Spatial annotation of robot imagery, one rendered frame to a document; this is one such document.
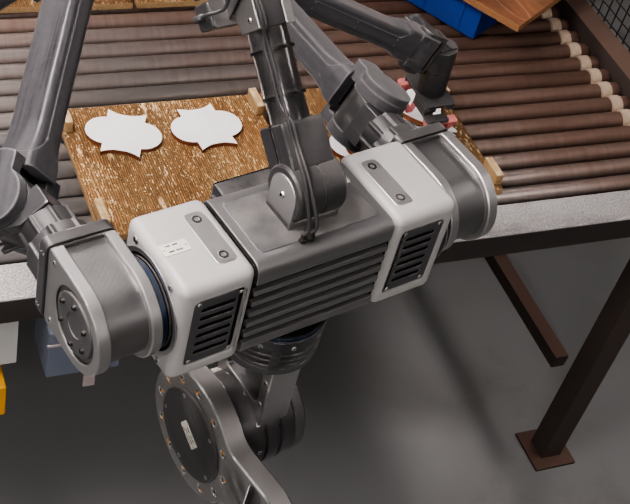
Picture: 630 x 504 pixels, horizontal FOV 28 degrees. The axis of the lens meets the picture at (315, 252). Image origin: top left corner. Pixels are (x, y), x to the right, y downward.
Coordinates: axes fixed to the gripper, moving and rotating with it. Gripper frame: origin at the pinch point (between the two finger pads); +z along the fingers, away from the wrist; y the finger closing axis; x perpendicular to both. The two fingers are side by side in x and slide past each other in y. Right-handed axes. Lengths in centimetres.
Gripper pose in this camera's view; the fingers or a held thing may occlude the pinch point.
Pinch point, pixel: (419, 124)
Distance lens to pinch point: 251.0
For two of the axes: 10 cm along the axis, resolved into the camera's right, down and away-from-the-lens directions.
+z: -1.7, 6.8, 7.1
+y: -3.7, -7.1, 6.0
